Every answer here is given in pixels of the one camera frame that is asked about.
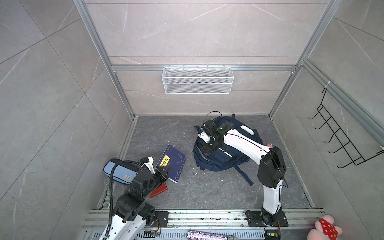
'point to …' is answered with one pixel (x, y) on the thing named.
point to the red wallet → (163, 188)
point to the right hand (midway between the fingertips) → (207, 148)
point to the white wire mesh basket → (197, 80)
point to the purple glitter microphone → (197, 235)
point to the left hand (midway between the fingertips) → (171, 164)
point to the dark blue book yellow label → (175, 160)
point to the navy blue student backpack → (226, 158)
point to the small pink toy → (269, 145)
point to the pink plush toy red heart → (325, 229)
